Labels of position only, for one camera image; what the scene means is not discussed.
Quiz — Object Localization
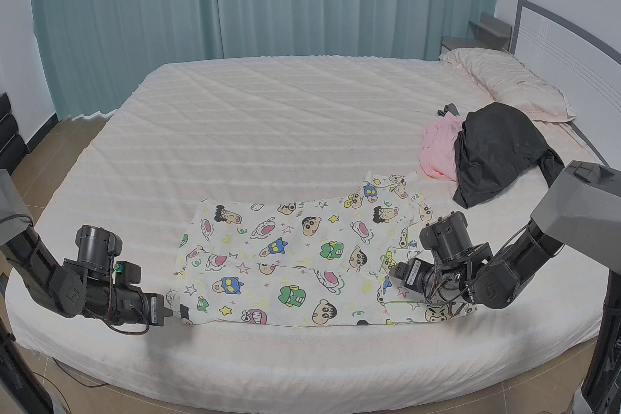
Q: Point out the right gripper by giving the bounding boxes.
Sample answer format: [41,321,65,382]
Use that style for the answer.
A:
[391,257,440,302]

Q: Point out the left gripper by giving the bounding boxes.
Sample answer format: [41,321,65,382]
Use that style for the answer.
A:
[111,288,168,328]

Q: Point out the white printed pyjama top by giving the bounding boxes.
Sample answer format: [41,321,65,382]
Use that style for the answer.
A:
[172,169,478,329]

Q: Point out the bed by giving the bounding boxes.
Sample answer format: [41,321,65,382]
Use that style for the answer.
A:
[0,0,621,403]

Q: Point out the pink garment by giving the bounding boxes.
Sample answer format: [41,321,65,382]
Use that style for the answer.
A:
[419,114,467,183]

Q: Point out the black garment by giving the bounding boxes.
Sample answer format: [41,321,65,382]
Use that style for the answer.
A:
[453,103,566,209]

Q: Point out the black chest of drawers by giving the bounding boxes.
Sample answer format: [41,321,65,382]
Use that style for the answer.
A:
[0,93,28,171]

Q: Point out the pale pink pillow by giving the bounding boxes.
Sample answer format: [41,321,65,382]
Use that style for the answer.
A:
[439,47,578,125]

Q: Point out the grey bedside table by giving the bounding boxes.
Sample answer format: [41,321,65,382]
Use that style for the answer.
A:
[441,12,513,53]

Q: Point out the black cable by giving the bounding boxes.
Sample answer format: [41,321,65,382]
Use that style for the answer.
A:
[103,319,151,338]
[52,358,108,388]

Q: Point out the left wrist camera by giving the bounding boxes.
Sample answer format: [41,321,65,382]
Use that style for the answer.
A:
[114,260,142,292]

